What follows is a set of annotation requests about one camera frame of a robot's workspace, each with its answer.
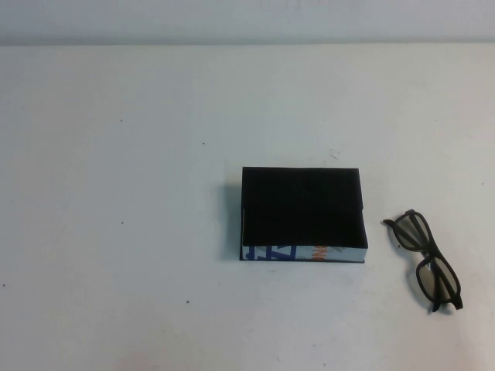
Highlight black framed glasses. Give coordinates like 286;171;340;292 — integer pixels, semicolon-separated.
382;208;465;313

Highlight black printed glasses case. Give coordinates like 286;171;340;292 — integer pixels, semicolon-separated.
239;165;367;266

